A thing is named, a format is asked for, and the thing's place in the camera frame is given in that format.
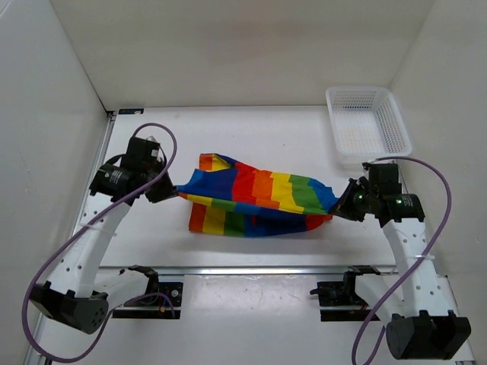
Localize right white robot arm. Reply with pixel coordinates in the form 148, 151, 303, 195
330, 156, 471, 363

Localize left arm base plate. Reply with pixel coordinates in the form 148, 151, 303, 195
112, 279, 183, 320

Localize small black corner label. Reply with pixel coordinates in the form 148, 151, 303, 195
118, 108, 145, 115

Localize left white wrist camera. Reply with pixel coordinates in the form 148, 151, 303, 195
145, 135, 161, 151

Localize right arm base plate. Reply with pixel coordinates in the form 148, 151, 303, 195
310, 269, 377, 322

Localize aluminium front rail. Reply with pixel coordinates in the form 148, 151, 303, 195
98, 265, 396, 277

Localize white perforated plastic basket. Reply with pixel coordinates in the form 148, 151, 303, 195
326, 86, 412, 168

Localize rainbow striped shorts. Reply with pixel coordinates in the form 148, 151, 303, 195
177, 154, 338, 237

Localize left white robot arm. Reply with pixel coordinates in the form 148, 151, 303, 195
28, 137, 176, 335

